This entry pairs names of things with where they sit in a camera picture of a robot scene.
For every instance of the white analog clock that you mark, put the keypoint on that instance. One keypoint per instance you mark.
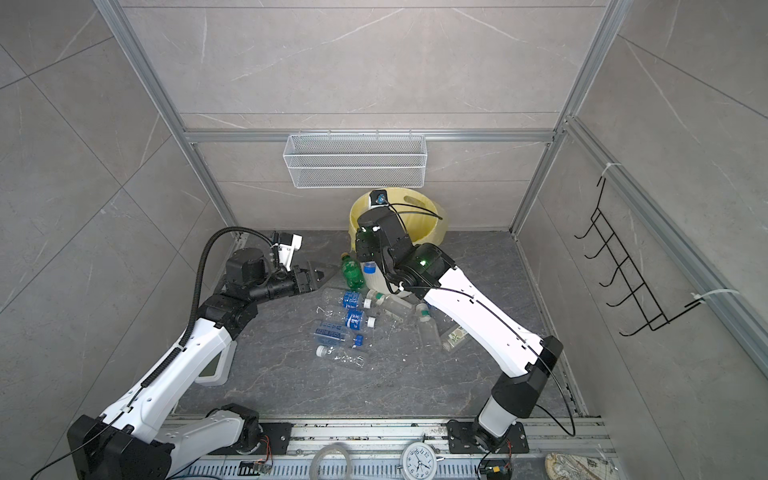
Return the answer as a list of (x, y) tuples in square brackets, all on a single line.
[(419, 462)]

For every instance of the clear bottle blue cap bottom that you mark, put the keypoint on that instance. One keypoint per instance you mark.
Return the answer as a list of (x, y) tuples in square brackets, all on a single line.
[(333, 334)]

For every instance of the crushed clear bottle white cap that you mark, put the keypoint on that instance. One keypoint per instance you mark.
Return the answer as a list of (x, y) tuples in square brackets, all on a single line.
[(342, 356)]

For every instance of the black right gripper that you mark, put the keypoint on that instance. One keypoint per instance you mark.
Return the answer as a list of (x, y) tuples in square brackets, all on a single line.
[(363, 245)]

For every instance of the white digital display device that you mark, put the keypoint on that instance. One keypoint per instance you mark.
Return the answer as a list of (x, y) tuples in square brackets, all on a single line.
[(216, 372)]

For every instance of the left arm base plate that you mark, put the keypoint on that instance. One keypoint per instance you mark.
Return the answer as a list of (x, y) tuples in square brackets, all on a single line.
[(270, 438)]

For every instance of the clear bottle green label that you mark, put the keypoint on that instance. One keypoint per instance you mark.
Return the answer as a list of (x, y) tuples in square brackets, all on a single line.
[(453, 338)]

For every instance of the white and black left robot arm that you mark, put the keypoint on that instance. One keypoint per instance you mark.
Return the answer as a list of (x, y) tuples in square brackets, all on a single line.
[(128, 439)]

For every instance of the clear tube loop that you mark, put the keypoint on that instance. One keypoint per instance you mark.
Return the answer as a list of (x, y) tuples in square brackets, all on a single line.
[(333, 455)]

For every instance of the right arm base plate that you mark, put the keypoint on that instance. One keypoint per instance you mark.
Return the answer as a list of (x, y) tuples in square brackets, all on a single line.
[(465, 437)]

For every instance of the black wire hook rack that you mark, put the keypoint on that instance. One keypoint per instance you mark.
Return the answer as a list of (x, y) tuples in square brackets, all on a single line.
[(626, 272)]

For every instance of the blue label bottle white cap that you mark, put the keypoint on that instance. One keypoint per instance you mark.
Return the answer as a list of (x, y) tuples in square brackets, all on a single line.
[(349, 299)]

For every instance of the white bin with yellow bag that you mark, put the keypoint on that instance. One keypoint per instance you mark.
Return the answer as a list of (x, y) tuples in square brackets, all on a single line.
[(426, 225)]

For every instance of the clear tall bottle white cap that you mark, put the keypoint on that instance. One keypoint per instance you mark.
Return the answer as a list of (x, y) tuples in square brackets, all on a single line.
[(427, 328)]

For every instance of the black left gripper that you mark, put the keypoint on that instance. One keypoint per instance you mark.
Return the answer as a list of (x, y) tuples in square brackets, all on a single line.
[(309, 283)]

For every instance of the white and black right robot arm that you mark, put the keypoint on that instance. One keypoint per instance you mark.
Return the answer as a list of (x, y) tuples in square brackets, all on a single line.
[(527, 361)]

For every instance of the green bottle near bin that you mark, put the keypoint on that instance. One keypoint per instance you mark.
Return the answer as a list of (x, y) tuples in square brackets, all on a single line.
[(352, 273)]

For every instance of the white wire mesh basket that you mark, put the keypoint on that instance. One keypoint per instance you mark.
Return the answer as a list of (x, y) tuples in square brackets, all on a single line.
[(365, 160)]

